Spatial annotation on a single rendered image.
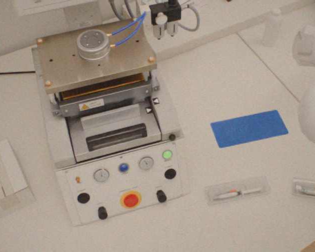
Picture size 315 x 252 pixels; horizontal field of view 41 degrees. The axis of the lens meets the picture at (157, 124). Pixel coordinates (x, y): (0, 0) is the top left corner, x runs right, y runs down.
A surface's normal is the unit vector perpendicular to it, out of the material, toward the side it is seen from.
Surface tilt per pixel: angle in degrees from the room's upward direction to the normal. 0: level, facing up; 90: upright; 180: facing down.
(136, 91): 90
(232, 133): 0
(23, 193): 89
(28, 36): 90
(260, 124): 0
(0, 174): 1
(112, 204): 65
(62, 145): 41
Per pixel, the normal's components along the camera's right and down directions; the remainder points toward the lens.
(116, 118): 0.29, 0.77
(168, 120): 0.17, 0.06
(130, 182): 0.25, 0.45
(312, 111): -0.84, -0.19
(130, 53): -0.02, -0.58
